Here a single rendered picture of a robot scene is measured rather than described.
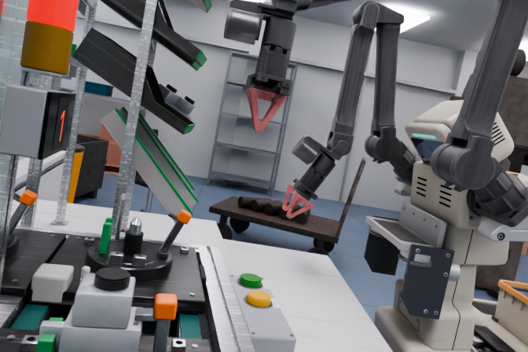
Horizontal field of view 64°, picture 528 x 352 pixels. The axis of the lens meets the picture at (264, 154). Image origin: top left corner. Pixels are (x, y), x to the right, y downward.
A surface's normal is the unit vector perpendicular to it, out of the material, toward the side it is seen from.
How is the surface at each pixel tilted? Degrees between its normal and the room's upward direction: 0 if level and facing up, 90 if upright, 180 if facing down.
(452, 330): 90
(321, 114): 90
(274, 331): 0
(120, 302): 90
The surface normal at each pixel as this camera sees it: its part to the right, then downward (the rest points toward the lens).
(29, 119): 0.22, 0.12
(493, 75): 0.00, 0.11
